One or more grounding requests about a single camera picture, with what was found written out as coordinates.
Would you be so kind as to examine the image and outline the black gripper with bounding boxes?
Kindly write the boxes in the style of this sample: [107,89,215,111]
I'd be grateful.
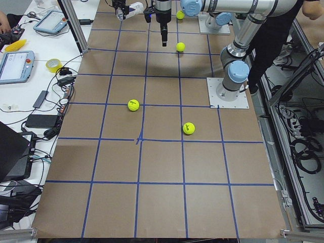
[154,0,172,47]
[112,0,126,8]

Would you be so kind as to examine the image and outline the white blue tennis ball can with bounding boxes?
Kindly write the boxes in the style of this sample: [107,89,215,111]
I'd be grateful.
[116,2,144,21]

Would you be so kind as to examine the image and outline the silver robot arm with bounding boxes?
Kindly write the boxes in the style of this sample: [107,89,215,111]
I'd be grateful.
[180,1,296,85]

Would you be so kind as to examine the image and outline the tennis ball base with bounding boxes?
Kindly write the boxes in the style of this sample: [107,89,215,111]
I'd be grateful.
[176,10,185,20]
[182,122,195,135]

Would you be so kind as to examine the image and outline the tennis ball table centre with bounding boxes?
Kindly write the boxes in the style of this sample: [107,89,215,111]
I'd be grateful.
[176,42,186,53]

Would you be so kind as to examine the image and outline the tennis ball far corner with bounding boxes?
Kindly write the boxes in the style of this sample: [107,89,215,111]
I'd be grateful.
[128,99,140,111]

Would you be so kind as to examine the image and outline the tennis ball near far base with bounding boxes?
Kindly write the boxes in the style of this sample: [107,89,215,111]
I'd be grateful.
[182,122,195,135]

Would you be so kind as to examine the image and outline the black power adapter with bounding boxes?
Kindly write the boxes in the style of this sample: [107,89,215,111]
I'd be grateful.
[78,19,93,25]

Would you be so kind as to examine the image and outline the far blue teach pendant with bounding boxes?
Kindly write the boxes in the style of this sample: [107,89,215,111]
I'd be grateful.
[33,10,67,35]

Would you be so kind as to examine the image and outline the blue teach pendant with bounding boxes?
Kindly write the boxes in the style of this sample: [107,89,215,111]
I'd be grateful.
[1,51,35,85]
[33,10,67,35]

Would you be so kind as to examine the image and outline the yellow tape roll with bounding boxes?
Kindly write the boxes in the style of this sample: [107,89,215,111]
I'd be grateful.
[46,58,63,73]

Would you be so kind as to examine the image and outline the person in black clothes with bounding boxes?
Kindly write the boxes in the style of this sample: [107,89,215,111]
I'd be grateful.
[247,1,323,95]

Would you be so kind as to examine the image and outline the yellow corn toy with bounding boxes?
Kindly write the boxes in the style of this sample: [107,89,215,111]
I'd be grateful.
[5,39,27,52]

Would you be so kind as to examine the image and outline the near blue teach pendant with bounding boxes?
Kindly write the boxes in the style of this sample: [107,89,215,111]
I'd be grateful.
[1,51,35,85]

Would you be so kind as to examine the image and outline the black laptop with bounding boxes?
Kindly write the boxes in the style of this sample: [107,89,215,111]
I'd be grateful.
[1,123,36,182]

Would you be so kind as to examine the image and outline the aluminium frame post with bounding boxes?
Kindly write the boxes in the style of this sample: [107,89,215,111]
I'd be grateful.
[57,0,89,54]

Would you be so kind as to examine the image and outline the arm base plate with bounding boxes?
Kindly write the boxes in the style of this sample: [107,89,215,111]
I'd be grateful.
[198,12,231,35]
[207,77,249,109]

